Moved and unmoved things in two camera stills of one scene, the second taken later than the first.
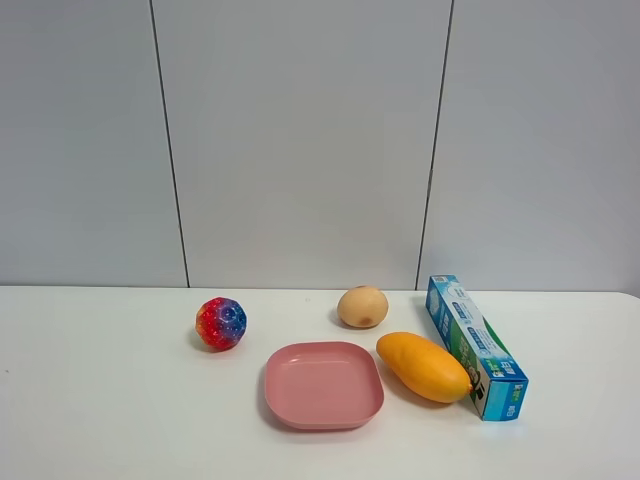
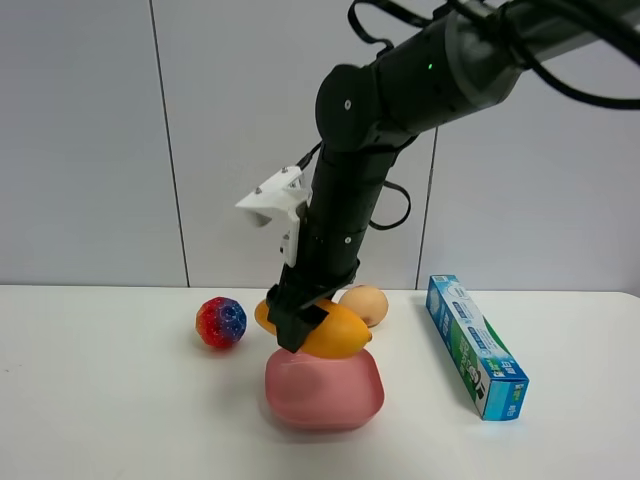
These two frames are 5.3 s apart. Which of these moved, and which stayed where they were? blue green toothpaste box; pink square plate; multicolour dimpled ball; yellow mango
Moved: yellow mango
Stayed: pink square plate; blue green toothpaste box; multicolour dimpled ball
